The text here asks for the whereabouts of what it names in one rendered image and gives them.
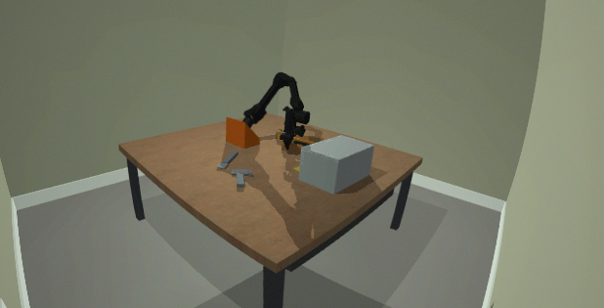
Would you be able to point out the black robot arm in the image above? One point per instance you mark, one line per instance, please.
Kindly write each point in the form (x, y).
(296, 114)

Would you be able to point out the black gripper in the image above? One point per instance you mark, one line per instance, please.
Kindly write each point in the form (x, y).
(287, 137)

